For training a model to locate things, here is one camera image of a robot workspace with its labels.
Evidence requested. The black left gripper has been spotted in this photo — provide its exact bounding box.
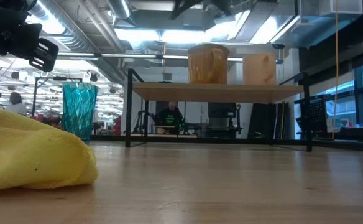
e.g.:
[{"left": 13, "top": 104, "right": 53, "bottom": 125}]
[{"left": 0, "top": 0, "right": 60, "bottom": 73}]

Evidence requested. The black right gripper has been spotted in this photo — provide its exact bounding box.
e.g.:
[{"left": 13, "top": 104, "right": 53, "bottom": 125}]
[{"left": 170, "top": 0, "right": 253, "bottom": 21}]

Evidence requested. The amber glass mug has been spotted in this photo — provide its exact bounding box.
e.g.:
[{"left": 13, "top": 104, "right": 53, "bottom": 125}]
[{"left": 186, "top": 43, "right": 231, "bottom": 85}]

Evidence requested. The peach ceramic mug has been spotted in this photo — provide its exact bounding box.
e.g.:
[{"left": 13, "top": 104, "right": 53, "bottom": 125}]
[{"left": 242, "top": 52, "right": 277, "bottom": 86}]

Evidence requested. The teal faceted plastic tumbler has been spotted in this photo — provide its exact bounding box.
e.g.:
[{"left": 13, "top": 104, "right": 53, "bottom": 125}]
[{"left": 62, "top": 82, "right": 99, "bottom": 146}]

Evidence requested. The wooden shelf with black legs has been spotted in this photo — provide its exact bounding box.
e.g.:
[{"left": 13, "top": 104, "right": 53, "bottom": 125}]
[{"left": 124, "top": 68, "right": 313, "bottom": 152}]

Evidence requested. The person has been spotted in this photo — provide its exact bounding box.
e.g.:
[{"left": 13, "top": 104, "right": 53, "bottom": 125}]
[
  {"left": 154, "top": 101, "right": 185, "bottom": 135},
  {"left": 5, "top": 91, "right": 29, "bottom": 116}
]

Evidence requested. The yellow microfibre cloth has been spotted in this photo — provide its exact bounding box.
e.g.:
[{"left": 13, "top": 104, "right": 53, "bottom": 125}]
[{"left": 0, "top": 107, "right": 99, "bottom": 194}]

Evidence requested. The black perforated cart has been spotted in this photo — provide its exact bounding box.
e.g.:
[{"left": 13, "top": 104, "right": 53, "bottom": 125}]
[{"left": 294, "top": 95, "right": 329, "bottom": 141}]

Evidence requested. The silver ceiling duct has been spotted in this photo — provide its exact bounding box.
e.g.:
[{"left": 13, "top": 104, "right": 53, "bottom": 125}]
[{"left": 106, "top": 0, "right": 132, "bottom": 20}]

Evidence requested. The black metal rig frame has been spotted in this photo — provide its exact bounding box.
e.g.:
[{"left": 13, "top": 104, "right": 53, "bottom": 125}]
[{"left": 90, "top": 133, "right": 363, "bottom": 153}]

